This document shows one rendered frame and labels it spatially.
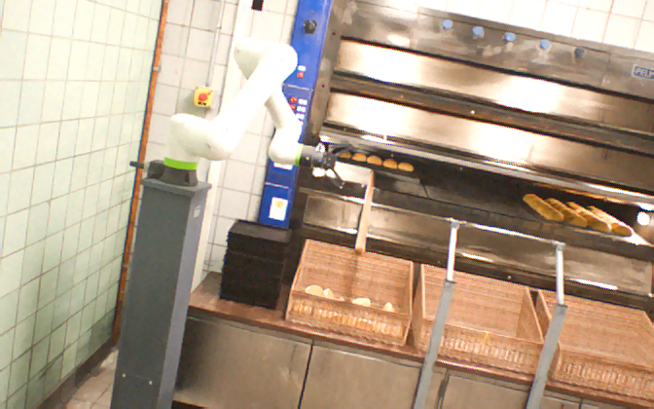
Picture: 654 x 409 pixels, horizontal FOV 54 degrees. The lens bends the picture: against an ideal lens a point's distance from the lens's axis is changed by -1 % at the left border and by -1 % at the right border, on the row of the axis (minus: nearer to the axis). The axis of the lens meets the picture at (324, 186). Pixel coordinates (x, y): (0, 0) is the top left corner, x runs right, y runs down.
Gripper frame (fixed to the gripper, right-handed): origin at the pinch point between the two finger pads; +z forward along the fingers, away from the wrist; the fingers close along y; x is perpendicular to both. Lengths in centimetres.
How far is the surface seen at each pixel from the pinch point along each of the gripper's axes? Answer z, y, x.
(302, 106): -36, -17, -51
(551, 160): 90, -16, -55
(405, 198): 24, 18, -55
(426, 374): 46, 81, 5
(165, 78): -107, -17, -54
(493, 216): 70, 17, -56
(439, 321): 46, 57, 5
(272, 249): -32, 48, -16
